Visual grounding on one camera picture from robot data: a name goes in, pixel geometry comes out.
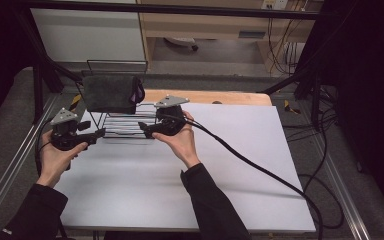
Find wooden table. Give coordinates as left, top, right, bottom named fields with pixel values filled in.
left=139, top=88, right=274, bottom=107

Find black metal frame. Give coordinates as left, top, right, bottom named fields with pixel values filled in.
left=14, top=0, right=339, bottom=125

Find dark grey towel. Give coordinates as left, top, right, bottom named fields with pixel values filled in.
left=81, top=74, right=146, bottom=115

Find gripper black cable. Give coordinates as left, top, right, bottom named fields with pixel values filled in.
left=34, top=118, right=78, bottom=240
left=161, top=113, right=325, bottom=240

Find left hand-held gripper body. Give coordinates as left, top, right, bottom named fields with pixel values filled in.
left=49, top=106, right=98, bottom=152

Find black wire rack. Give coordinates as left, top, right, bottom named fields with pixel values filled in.
left=74, top=59, right=160, bottom=140

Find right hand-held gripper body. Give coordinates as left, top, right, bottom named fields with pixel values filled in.
left=150, top=94, right=191, bottom=138

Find black floor cables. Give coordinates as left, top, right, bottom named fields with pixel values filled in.
left=281, top=84, right=345, bottom=230

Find white wall socket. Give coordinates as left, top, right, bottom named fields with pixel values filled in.
left=261, top=0, right=290, bottom=11

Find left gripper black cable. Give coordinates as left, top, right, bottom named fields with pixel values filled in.
left=34, top=118, right=78, bottom=240

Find light wooden desk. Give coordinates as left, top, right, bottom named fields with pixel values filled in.
left=136, top=0, right=325, bottom=74

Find aluminium floor rail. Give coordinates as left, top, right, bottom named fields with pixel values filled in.
left=308, top=131, right=372, bottom=240
left=0, top=95, right=60, bottom=229

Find hanging black cables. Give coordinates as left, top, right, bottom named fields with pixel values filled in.
left=267, top=17, right=304, bottom=76

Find person's right hand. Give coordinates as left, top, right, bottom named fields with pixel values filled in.
left=151, top=110, right=202, bottom=170

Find white foam board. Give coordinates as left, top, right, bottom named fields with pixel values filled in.
left=54, top=102, right=317, bottom=234

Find white cabinet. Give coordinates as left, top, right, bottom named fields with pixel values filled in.
left=30, top=0, right=147, bottom=64

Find person's left hand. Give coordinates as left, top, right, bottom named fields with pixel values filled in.
left=35, top=129, right=90, bottom=189

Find yellow black tape strip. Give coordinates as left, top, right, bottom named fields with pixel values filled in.
left=68, top=93, right=82, bottom=113
left=283, top=99, right=302, bottom=115

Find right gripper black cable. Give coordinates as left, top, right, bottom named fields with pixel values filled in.
left=161, top=113, right=325, bottom=240

